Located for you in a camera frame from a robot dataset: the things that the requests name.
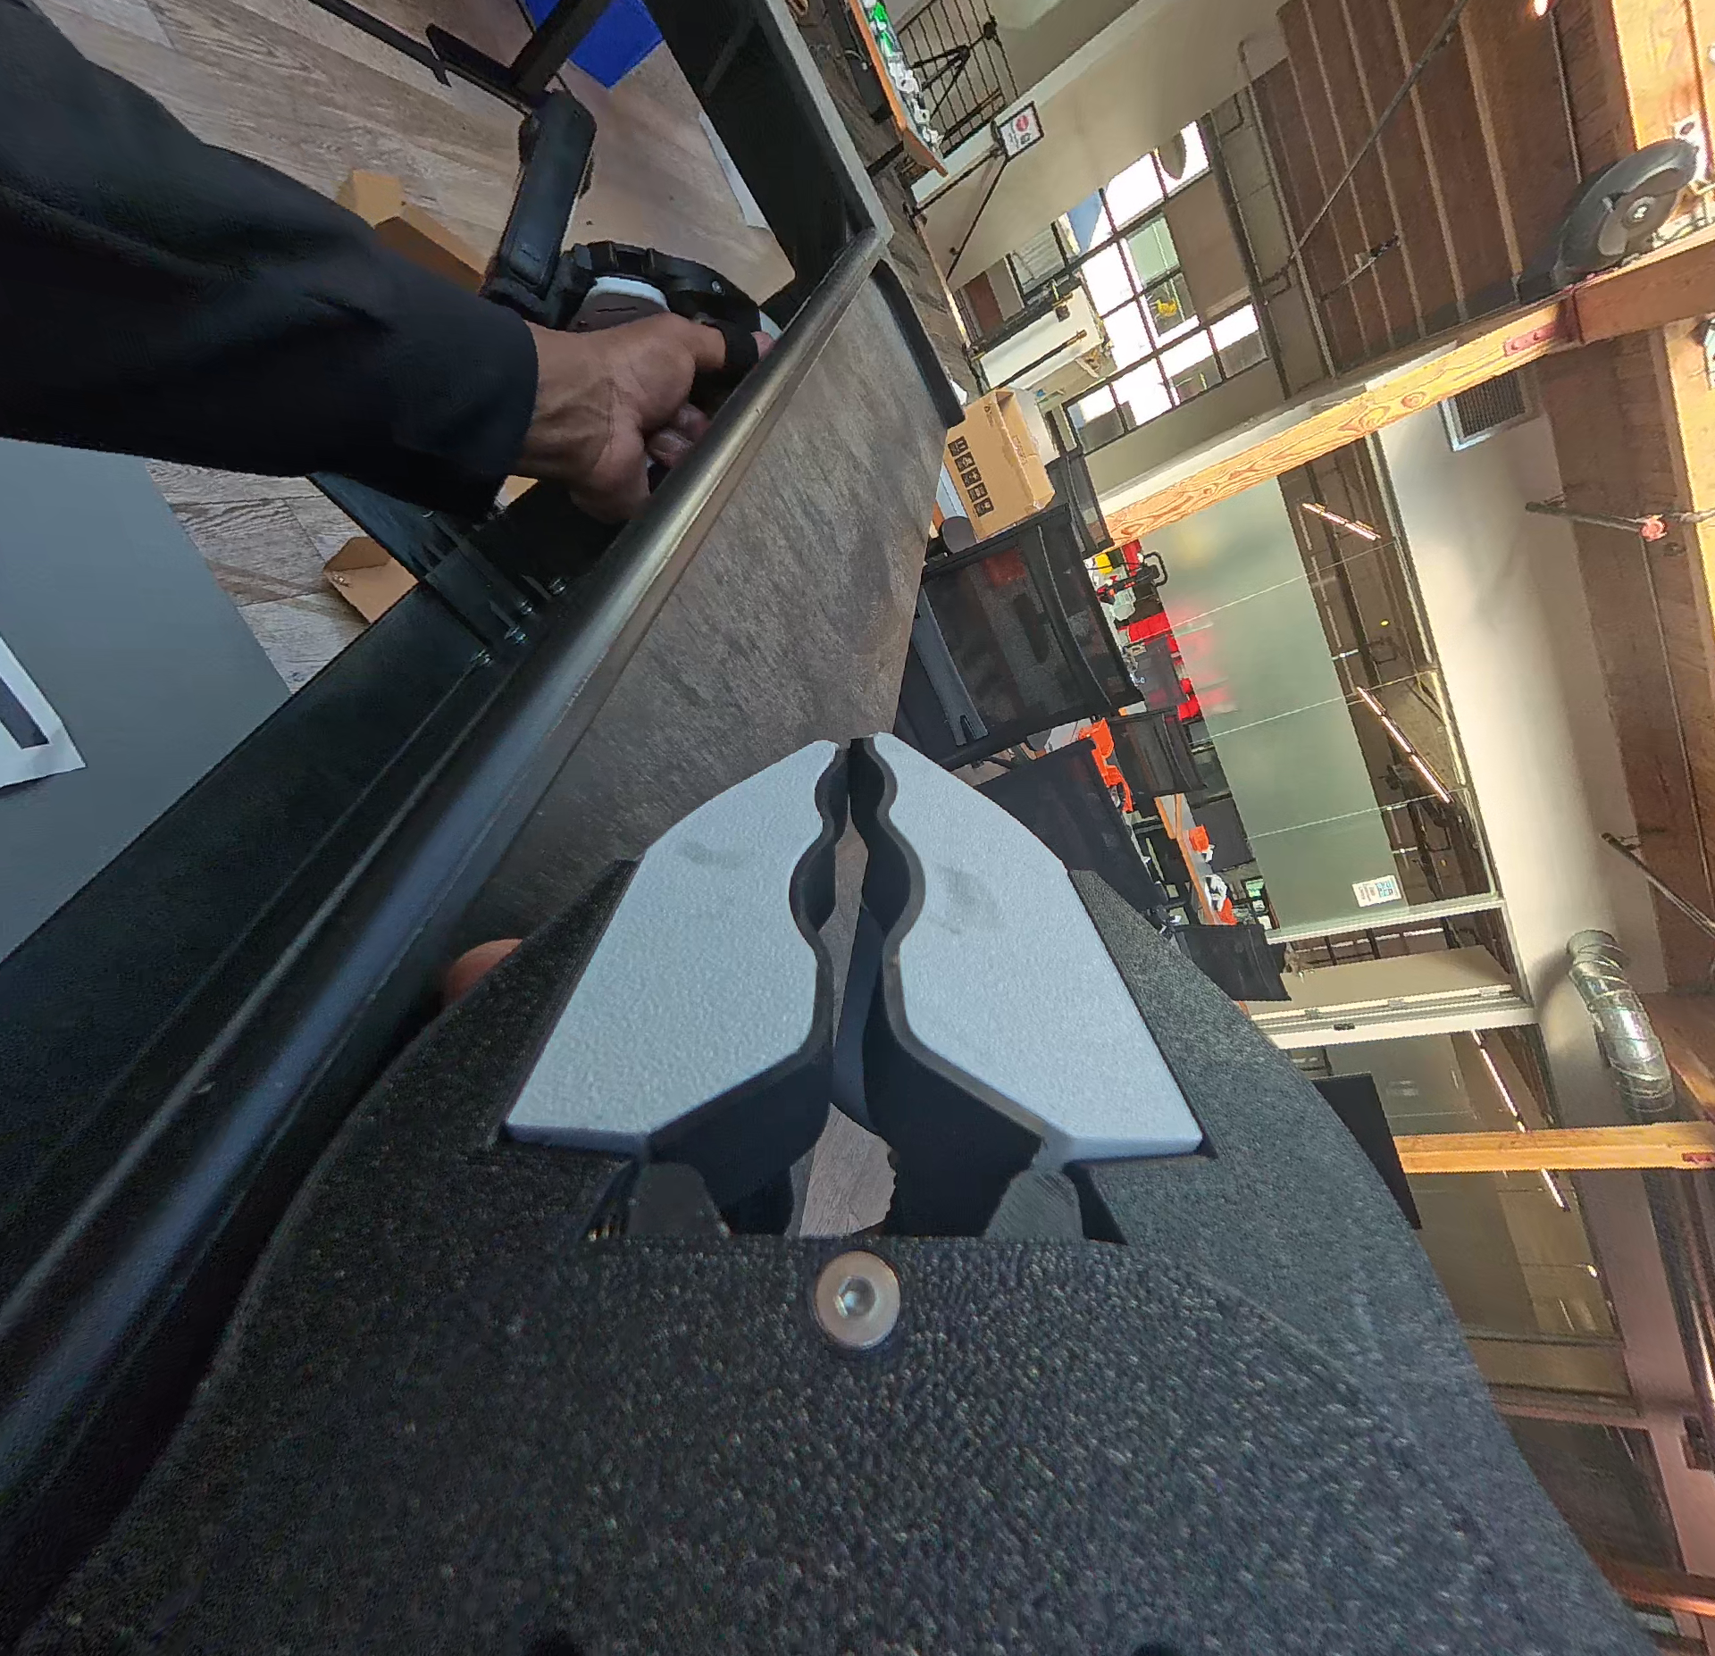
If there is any person's left hand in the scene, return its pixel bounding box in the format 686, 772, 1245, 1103
516, 310, 779, 522

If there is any round grey ceiling fixture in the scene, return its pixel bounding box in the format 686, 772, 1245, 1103
1558, 136, 1715, 295

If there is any person's right hand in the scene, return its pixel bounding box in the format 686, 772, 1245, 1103
442, 938, 524, 1008

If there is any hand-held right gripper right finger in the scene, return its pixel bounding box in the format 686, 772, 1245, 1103
851, 731, 1203, 1174

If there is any cardboard box with black icons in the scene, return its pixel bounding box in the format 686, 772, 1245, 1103
942, 390, 1056, 541

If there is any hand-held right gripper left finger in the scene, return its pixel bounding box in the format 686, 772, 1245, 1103
504, 739, 853, 1164

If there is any frosted glass partition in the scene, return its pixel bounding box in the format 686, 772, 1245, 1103
1110, 457, 1504, 941

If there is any flat cardboard piece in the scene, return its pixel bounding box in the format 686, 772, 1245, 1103
322, 537, 421, 617

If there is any white instruction sheet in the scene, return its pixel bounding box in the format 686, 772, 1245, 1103
0, 631, 85, 790

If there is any black-framed window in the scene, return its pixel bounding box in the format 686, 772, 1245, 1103
965, 114, 1301, 453

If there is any blue recycling bin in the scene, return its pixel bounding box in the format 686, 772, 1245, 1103
493, 0, 665, 88

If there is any wall air vent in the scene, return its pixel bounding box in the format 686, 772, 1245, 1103
1440, 366, 1538, 450

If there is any person's left forearm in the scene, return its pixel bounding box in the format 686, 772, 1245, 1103
0, 0, 540, 506

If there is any wooden beam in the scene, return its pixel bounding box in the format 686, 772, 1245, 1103
1099, 241, 1715, 546

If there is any black wire grid panel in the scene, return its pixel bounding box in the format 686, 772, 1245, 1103
896, 0, 1019, 164

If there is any silver flexible duct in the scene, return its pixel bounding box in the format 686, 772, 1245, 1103
1566, 930, 1681, 1116

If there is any black plastic cart tray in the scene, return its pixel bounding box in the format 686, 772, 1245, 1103
0, 0, 969, 1551

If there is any cluttered wooden-edged desk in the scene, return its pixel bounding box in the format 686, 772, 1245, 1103
815, 0, 950, 181

